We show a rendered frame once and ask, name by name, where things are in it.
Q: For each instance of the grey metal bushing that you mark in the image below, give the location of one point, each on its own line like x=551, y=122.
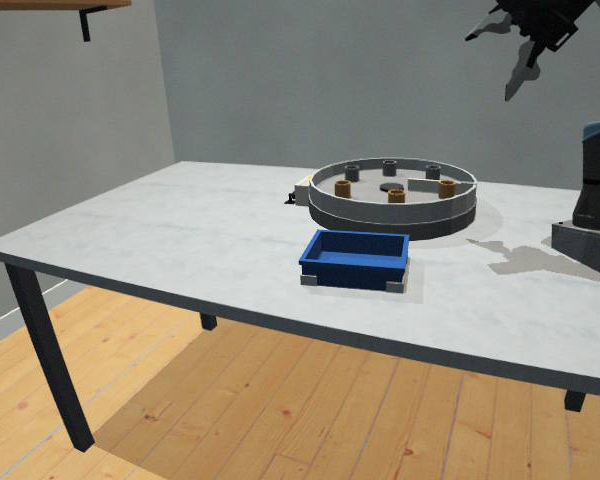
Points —
x=389, y=168
x=433, y=174
x=352, y=175

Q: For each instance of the bronze bushing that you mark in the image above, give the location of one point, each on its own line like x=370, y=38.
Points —
x=342, y=189
x=397, y=197
x=447, y=189

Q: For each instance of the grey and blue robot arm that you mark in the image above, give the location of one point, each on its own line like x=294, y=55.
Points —
x=586, y=214

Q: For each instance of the grey round turntable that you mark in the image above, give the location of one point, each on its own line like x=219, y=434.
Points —
x=430, y=218

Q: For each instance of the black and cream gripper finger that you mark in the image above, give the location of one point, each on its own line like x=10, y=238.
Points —
x=528, y=53
x=496, y=21

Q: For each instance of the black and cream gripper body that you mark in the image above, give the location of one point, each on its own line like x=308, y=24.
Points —
x=561, y=18

